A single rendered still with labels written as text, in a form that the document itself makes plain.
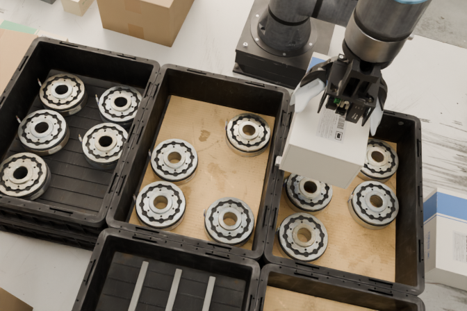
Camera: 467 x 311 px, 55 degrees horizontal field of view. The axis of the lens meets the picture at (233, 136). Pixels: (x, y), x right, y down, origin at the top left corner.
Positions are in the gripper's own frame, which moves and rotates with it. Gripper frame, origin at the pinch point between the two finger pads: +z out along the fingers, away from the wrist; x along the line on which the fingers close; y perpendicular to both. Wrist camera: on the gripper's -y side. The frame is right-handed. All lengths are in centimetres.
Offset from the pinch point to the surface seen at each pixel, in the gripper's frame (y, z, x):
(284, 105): -12.0, 18.6, -7.8
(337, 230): 8.4, 28.4, 10.6
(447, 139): -33, 42, 39
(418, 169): -6.0, 18.5, 22.6
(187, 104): -11.4, 28.6, -30.4
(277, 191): 8.6, 18.4, -4.4
